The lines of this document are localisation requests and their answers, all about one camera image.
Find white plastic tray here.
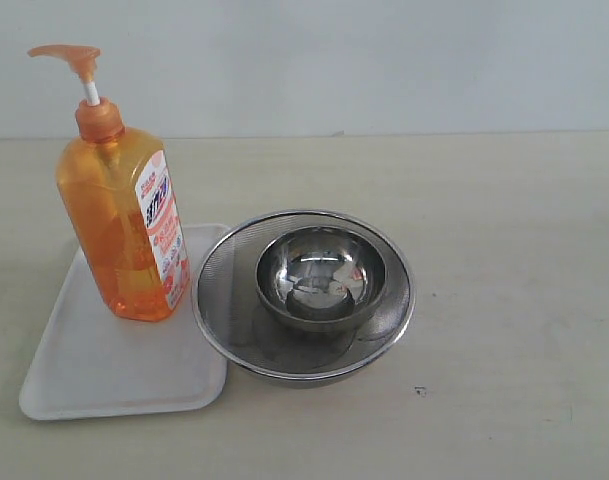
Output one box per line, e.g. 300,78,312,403
19,252,227,421

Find small stainless steel bowl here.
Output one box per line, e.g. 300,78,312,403
255,225,389,334

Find orange soap pump bottle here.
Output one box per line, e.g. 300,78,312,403
28,44,190,322

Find steel mesh strainer basket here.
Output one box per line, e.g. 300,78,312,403
192,209,416,388

